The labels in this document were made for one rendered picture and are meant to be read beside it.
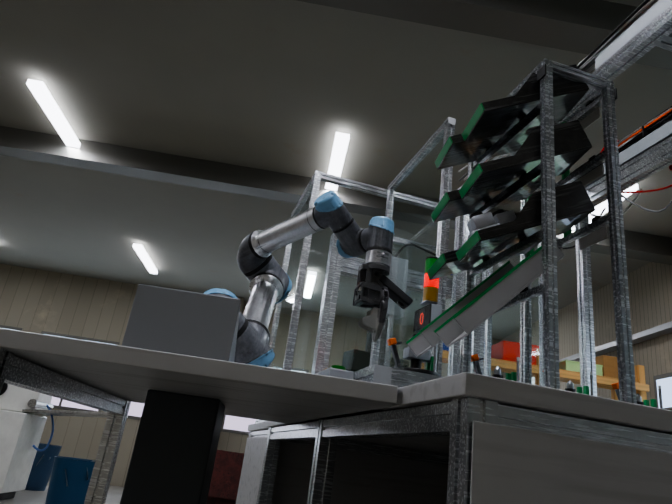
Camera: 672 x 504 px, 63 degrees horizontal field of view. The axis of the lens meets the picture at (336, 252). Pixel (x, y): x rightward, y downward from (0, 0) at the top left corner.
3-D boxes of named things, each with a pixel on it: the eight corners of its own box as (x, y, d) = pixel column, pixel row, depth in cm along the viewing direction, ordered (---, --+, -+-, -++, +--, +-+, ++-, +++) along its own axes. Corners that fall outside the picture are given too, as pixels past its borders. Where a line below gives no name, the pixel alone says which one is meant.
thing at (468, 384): (465, 394, 71) (465, 371, 72) (265, 426, 206) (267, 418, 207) (1139, 514, 102) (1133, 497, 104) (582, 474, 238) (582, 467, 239)
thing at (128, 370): (-45, 340, 85) (-38, 322, 86) (112, 399, 169) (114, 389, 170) (396, 403, 89) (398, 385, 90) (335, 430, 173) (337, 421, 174)
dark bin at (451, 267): (445, 263, 125) (434, 234, 128) (429, 280, 138) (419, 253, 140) (551, 234, 131) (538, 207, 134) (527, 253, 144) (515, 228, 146)
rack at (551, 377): (549, 412, 97) (543, 53, 126) (450, 420, 130) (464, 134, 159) (647, 429, 101) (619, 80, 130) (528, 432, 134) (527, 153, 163)
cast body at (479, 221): (477, 243, 114) (464, 213, 116) (471, 250, 119) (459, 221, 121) (513, 232, 115) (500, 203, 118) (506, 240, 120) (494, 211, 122)
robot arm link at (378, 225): (379, 228, 168) (401, 222, 162) (376, 261, 164) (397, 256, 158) (362, 218, 163) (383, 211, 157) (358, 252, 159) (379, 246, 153)
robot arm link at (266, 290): (205, 353, 146) (245, 263, 195) (239, 391, 151) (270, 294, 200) (240, 333, 142) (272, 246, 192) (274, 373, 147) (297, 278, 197)
